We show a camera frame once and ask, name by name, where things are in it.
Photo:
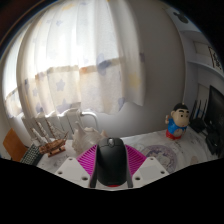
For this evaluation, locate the white radiator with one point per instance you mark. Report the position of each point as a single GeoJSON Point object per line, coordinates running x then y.
{"type": "Point", "coordinates": [66, 120]}

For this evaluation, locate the black monitor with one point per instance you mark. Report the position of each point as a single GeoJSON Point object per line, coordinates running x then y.
{"type": "Point", "coordinates": [216, 113]}

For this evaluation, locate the white star-print curtain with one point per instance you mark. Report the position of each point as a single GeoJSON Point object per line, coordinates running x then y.
{"type": "Point", "coordinates": [76, 56]}

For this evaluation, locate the white printed tablecloth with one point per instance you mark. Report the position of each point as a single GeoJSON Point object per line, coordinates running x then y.
{"type": "Point", "coordinates": [190, 150]}

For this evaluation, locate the black router with antennas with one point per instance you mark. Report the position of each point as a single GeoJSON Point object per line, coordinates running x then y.
{"type": "Point", "coordinates": [198, 123]}

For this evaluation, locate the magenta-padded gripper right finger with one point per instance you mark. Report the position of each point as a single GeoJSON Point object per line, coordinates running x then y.
{"type": "Point", "coordinates": [146, 168]}

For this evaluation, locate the cartoon boy figurine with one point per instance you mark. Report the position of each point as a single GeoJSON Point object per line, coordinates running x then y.
{"type": "Point", "coordinates": [176, 123]}

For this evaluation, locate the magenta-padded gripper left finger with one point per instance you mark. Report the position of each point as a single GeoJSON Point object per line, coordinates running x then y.
{"type": "Point", "coordinates": [75, 168]}

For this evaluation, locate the black computer mouse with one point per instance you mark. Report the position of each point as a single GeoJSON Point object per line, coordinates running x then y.
{"type": "Point", "coordinates": [111, 161]}

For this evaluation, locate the round purple mouse pad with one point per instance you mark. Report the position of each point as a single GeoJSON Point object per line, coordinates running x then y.
{"type": "Point", "coordinates": [161, 156]}

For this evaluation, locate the large white conch shell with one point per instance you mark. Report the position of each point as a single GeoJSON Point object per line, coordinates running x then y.
{"type": "Point", "coordinates": [86, 138]}

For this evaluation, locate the wooden model sailing ship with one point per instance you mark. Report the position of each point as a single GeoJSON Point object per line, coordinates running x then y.
{"type": "Point", "coordinates": [52, 146]}

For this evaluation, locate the brown wooden chair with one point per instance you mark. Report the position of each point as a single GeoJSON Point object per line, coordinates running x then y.
{"type": "Point", "coordinates": [14, 145]}

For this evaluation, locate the black keyboard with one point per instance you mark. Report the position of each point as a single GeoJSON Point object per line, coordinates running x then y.
{"type": "Point", "coordinates": [32, 156]}

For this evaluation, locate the white shelf unit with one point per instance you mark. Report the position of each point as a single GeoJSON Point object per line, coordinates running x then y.
{"type": "Point", "coordinates": [200, 43]}

